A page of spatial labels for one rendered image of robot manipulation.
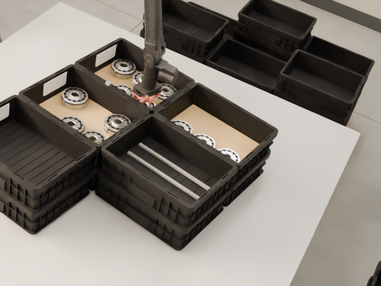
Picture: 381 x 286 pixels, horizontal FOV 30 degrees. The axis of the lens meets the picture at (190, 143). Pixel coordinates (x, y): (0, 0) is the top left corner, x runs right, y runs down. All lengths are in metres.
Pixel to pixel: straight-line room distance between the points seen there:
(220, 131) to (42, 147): 0.70
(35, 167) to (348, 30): 3.49
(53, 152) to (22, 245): 0.36
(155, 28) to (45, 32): 0.99
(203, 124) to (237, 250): 0.55
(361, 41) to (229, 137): 2.80
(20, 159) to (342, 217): 1.96
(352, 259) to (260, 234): 1.15
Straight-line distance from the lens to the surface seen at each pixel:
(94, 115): 2.76
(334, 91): 3.89
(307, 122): 3.24
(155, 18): 2.52
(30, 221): 2.44
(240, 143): 2.79
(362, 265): 3.72
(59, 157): 2.57
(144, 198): 2.45
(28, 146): 2.60
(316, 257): 3.65
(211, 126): 2.83
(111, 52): 3.01
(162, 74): 2.65
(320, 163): 3.05
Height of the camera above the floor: 2.58
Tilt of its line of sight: 40 degrees down
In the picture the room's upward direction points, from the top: 15 degrees clockwise
